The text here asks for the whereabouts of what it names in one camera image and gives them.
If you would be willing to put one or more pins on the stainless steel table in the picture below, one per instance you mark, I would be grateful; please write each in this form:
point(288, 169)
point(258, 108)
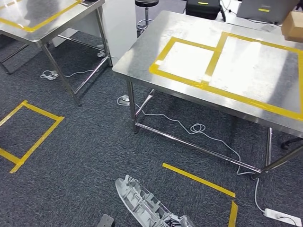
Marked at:
point(42, 31)

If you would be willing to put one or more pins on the grey plastic wheel cover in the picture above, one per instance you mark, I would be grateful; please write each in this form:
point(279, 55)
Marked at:
point(132, 197)

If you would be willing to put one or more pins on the brown cardboard box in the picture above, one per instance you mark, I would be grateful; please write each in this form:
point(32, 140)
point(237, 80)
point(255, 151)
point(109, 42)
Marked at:
point(293, 26)

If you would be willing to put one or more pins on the stainless steel workbench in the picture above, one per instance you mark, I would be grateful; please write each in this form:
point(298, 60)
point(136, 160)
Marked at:
point(146, 47)

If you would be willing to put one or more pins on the yellow table tape outline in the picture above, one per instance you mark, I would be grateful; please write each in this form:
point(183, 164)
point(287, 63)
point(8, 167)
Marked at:
point(47, 20)

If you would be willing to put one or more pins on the yellow floor tape square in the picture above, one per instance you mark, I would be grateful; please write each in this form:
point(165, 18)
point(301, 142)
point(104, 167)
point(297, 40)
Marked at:
point(201, 180)

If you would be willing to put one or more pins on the black round stool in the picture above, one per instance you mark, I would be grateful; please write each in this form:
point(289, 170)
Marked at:
point(146, 2)

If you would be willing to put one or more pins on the yellow workbench tape outline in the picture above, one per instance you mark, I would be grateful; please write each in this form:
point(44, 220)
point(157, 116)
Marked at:
point(213, 62)

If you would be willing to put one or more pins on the black carry case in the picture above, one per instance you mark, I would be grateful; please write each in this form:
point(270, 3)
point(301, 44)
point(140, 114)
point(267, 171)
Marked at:
point(203, 9)

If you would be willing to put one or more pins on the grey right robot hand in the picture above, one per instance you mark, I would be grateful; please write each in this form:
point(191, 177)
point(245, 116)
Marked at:
point(182, 222)

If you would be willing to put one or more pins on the white power strip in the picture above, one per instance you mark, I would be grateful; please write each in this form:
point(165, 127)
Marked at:
point(281, 216)

